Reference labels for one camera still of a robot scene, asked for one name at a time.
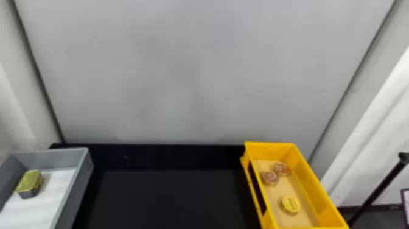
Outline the yellow rectangular tin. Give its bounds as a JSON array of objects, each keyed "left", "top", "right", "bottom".
[{"left": 16, "top": 169, "right": 44, "bottom": 199}]

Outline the black pole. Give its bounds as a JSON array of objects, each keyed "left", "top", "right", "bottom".
[{"left": 346, "top": 152, "right": 409, "bottom": 228}]

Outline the grey box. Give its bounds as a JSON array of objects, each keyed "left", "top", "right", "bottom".
[{"left": 0, "top": 147, "right": 94, "bottom": 229}]

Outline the yellow box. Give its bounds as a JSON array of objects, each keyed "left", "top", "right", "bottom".
[{"left": 240, "top": 141, "right": 350, "bottom": 229}]

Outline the yellow can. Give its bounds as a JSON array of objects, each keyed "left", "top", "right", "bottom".
[{"left": 281, "top": 195, "right": 302, "bottom": 214}]

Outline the brown can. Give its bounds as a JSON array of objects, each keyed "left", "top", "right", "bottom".
[
  {"left": 260, "top": 171, "right": 280, "bottom": 186},
  {"left": 273, "top": 161, "right": 292, "bottom": 177}
]

